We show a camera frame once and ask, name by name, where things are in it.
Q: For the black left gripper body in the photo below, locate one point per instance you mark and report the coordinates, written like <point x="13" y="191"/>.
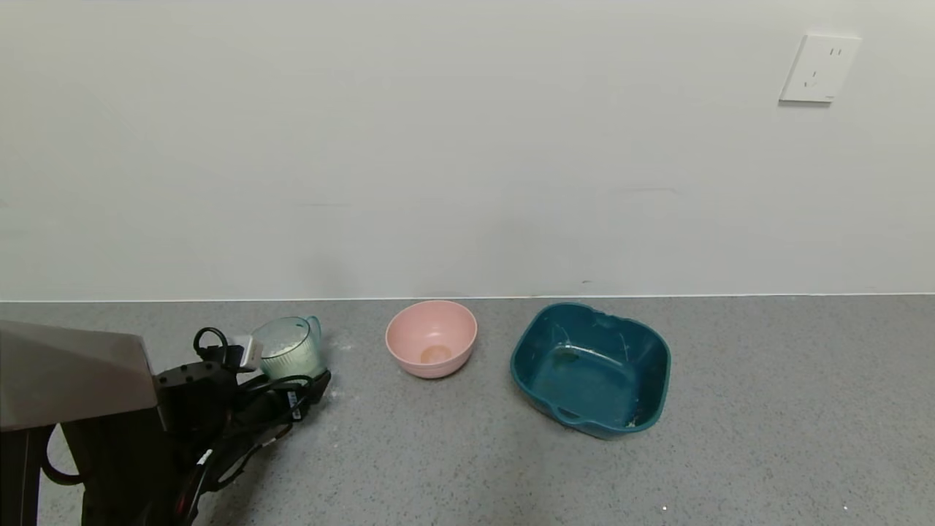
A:
<point x="297" y="404"/>

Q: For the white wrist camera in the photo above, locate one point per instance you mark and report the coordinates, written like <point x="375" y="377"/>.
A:
<point x="250" y="352"/>

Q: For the white wall socket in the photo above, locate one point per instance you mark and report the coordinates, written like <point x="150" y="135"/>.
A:
<point x="819" y="68"/>

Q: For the ribbed translucent teal cup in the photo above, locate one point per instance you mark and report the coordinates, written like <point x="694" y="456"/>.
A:
<point x="292" y="351"/>

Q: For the pink plastic bowl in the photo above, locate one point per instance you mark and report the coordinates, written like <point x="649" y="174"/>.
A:
<point x="431" y="332"/>

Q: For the dark teal square tray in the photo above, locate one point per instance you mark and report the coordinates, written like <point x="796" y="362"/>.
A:
<point x="592" y="380"/>

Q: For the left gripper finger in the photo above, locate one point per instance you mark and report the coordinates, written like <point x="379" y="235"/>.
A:
<point x="313" y="387"/>

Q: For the white powder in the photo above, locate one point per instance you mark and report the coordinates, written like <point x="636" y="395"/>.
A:
<point x="296" y="363"/>

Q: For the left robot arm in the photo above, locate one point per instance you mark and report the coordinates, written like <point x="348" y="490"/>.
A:
<point x="73" y="372"/>

